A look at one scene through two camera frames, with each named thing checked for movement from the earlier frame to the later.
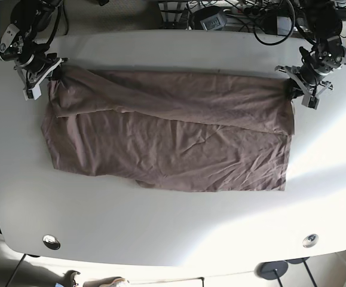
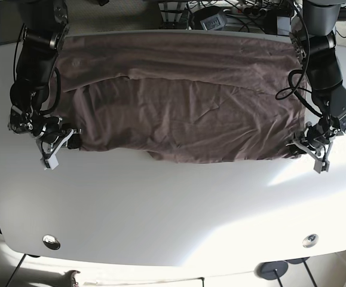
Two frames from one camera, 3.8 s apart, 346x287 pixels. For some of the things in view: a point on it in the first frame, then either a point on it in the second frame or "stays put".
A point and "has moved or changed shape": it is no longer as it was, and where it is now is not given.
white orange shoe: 67,280 stays put
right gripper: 307,82 → 316,137
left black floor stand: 271,270 stays put
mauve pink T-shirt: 177,131 has moved or changed shape
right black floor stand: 303,260 stays put
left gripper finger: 32,93 → 52,162
